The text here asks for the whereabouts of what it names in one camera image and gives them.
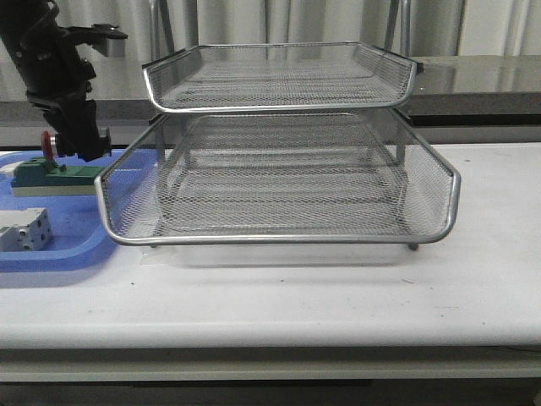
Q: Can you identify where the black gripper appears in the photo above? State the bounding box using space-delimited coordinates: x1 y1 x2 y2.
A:
16 25 112 162

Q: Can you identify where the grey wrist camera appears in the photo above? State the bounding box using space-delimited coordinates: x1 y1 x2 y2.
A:
91 24 128 58

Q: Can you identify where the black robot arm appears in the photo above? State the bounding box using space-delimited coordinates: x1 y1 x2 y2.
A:
1 1 127 162

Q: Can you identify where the red emergency stop button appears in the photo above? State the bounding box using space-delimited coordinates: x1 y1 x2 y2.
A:
41 130 64 162

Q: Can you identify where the grey metal rack frame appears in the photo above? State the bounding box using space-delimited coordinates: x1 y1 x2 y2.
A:
148 0 425 251

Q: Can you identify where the blue plastic tray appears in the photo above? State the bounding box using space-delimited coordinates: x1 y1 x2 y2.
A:
1 174 116 272

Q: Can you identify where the mesh tray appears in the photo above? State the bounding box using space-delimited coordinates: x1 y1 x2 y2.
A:
143 41 418 114
95 108 461 246

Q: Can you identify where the grey stone counter ledge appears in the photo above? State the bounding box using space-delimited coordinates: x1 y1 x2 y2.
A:
1 55 540 151

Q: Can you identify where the green and beige switch block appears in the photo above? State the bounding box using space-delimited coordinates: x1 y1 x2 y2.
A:
11 156 104 197

